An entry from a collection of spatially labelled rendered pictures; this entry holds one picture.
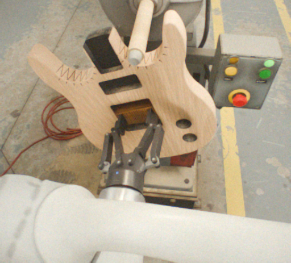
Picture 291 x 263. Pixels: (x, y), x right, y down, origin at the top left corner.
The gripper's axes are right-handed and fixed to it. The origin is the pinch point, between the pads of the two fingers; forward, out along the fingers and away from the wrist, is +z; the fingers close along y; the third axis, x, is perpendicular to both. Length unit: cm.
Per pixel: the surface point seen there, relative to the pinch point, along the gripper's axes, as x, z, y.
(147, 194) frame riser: -76, 20, -30
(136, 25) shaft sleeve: 20.2, 4.5, 7.9
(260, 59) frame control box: -5.0, 17.2, 30.1
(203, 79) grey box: -24.4, 37.0, 11.0
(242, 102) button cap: -16.6, 14.5, 23.7
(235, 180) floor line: -116, 46, 10
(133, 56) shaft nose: 19.4, -4.7, 8.4
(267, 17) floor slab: -133, 241, 58
